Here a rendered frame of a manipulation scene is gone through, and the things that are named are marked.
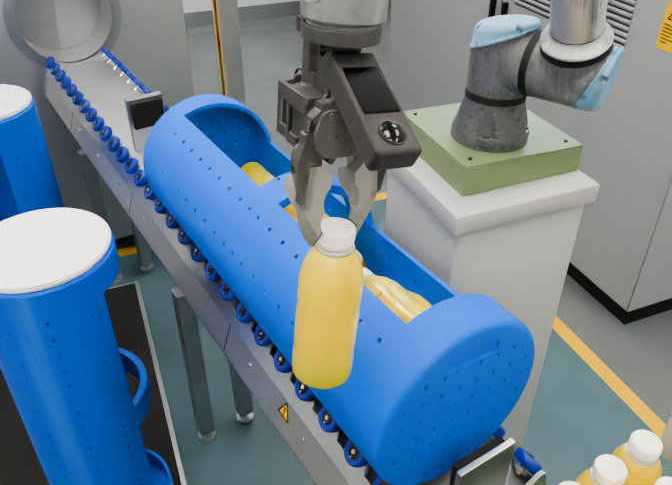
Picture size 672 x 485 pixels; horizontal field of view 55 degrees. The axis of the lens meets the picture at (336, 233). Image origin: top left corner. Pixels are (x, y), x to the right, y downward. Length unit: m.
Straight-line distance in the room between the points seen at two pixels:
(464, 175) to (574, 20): 0.32
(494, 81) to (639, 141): 1.35
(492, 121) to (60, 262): 0.86
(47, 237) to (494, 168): 0.89
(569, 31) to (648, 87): 1.36
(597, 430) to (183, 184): 1.68
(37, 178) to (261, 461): 1.11
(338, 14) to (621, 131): 2.10
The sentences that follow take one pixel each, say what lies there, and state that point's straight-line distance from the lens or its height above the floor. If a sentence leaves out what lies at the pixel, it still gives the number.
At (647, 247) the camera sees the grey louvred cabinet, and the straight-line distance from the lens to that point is 2.63.
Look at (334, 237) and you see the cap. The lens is 0.63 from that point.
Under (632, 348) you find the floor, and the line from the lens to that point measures 2.78.
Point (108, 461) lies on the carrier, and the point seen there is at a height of 0.52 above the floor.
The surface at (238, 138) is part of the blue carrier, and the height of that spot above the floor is 1.11.
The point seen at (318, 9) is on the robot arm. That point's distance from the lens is 0.56.
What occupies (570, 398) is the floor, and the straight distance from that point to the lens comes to 2.51.
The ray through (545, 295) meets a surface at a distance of 1.48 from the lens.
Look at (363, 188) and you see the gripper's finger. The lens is 0.64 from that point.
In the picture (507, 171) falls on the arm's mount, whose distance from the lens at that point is 1.27.
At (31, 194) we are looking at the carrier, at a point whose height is 0.78.
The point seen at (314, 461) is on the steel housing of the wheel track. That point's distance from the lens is 1.14.
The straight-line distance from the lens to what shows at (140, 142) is 1.92.
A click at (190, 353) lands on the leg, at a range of 1.99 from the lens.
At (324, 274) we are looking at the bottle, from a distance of 0.64.
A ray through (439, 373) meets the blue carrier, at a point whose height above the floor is 1.19.
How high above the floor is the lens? 1.79
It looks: 35 degrees down
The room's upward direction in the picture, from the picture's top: straight up
